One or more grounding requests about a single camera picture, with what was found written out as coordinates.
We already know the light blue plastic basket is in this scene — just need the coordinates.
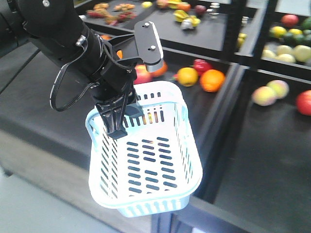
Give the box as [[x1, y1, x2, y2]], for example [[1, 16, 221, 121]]
[[85, 81, 203, 217]]

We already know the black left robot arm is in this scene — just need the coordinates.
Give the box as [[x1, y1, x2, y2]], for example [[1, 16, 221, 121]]
[[0, 0, 142, 139]]

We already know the rear pale peach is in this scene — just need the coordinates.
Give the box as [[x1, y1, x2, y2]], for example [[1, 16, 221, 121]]
[[266, 80, 290, 100]]

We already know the front pale peach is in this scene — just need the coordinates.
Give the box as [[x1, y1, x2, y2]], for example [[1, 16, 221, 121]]
[[252, 86, 277, 106]]

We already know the pink red apple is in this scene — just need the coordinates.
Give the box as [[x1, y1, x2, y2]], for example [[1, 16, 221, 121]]
[[134, 65, 152, 84]]

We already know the yellow orange fruit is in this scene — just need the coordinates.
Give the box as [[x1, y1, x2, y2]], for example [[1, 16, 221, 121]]
[[177, 67, 198, 87]]

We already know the red chili pepper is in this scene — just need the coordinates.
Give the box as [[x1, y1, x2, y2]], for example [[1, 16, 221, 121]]
[[170, 74, 178, 81]]

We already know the white garlic bulb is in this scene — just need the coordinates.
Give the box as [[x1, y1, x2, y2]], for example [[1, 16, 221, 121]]
[[180, 19, 194, 30]]

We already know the red bell pepper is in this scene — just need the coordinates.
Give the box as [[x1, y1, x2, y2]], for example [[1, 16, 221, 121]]
[[191, 59, 213, 76]]

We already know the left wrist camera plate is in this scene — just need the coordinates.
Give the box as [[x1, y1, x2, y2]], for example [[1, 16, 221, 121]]
[[134, 21, 164, 72]]

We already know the large orange with navel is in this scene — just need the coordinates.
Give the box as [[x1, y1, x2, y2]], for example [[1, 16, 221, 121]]
[[199, 69, 225, 93]]

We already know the black shelf upright post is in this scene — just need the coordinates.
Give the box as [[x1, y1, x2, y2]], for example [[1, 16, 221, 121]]
[[220, 0, 247, 62]]

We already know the orange grapefruit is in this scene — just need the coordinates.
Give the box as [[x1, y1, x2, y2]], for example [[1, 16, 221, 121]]
[[151, 61, 168, 78]]

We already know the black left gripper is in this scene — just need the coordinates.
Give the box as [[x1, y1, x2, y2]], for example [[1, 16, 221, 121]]
[[91, 45, 143, 140]]

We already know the bright red apple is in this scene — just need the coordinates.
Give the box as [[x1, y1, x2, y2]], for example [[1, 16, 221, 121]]
[[296, 90, 311, 116]]

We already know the pale peach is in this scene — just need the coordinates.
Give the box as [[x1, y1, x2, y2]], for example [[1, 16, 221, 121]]
[[252, 86, 277, 106], [266, 80, 290, 100]]

